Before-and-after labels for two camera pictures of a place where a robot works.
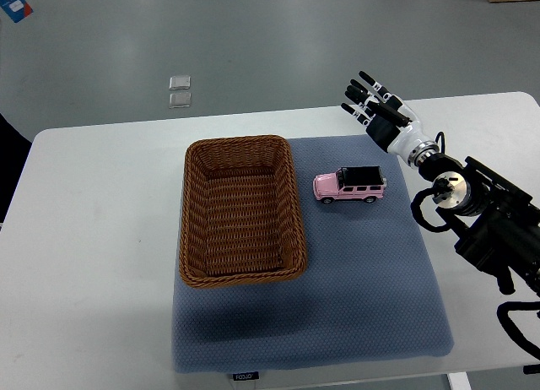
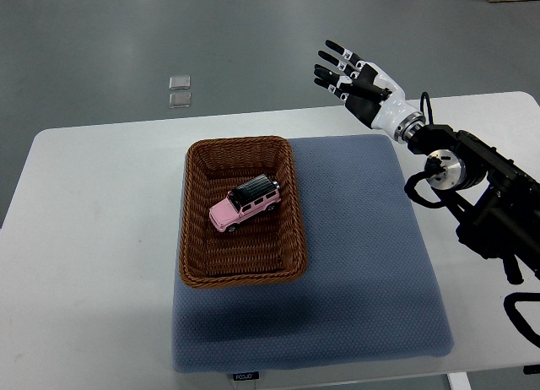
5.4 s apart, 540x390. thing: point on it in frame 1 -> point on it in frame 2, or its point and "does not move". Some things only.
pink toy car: x=351 y=182 -> x=258 y=195
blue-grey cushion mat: x=369 y=291 does not move
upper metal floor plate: x=180 y=83 does not move
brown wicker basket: x=241 y=220 does not move
